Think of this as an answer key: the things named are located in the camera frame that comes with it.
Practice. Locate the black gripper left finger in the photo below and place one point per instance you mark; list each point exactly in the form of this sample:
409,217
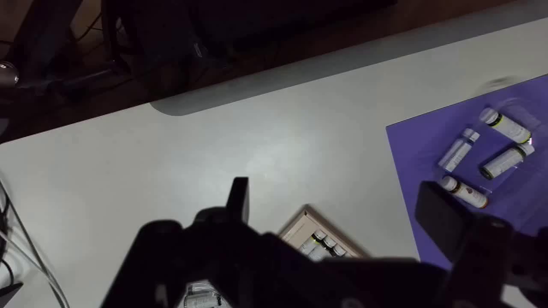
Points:
238,198

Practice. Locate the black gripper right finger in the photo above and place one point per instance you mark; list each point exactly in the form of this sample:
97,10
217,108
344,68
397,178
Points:
447,219

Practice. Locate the small white bottle orange mark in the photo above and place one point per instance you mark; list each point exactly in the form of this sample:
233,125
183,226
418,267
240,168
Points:
466,192

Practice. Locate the translucent white slim bottle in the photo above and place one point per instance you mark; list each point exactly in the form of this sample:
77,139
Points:
457,151

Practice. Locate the white bottle with dark band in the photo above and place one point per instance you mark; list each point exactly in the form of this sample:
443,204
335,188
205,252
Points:
505,161

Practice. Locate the clear plastic container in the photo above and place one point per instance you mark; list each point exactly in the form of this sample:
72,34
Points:
531,190

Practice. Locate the white bottle with yellow band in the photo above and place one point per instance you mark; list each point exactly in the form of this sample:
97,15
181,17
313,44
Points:
507,127

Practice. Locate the purple mat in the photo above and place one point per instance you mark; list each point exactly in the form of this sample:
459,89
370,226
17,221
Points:
419,154

